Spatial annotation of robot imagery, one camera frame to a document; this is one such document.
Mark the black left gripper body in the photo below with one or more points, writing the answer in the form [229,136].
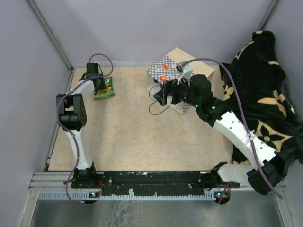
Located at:
[102,83]

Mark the blue checkered paper bag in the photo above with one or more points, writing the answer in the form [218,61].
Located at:
[165,69]

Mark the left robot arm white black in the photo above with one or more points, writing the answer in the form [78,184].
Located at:
[72,117]

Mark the green snack packet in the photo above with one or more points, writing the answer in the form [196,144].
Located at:
[105,89]

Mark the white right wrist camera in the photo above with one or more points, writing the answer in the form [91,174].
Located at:
[185,71]

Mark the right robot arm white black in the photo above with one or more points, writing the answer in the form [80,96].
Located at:
[267,167]

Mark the purple snack packet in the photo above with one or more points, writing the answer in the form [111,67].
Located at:
[165,89]

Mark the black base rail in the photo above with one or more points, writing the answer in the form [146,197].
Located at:
[163,183]

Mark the black floral blanket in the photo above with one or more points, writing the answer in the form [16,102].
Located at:
[259,81]

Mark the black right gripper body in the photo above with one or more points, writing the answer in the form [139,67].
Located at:
[182,92]

